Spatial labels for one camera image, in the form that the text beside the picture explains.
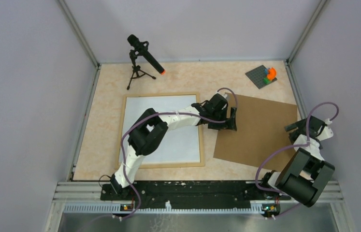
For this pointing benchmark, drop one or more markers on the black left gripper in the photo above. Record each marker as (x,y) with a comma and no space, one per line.
(230,125)

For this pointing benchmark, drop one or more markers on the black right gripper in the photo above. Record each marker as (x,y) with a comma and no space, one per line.
(295,126)

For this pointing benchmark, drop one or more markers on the brown cardboard backing board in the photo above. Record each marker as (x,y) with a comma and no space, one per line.
(260,131)

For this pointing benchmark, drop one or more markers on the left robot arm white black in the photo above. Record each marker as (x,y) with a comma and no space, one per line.
(146,134)

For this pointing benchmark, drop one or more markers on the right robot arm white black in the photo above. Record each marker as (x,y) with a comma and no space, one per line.
(307,172)

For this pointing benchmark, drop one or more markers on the grey building brick baseplate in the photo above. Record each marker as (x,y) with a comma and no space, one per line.
(256,76)

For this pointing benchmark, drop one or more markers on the colourful toy brick stack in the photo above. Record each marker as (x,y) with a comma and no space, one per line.
(270,75)

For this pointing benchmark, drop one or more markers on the black mini tripod stand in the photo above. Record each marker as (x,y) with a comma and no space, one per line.
(136,69)

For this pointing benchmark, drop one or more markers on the black microphone orange tip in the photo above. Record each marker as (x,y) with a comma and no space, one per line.
(141,49)

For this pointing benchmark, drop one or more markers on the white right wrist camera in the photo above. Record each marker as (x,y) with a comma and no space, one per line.
(326,132)

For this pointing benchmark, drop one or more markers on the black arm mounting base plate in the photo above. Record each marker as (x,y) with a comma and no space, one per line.
(229,194)

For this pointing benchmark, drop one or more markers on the aluminium front rail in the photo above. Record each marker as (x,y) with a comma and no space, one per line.
(84,197)

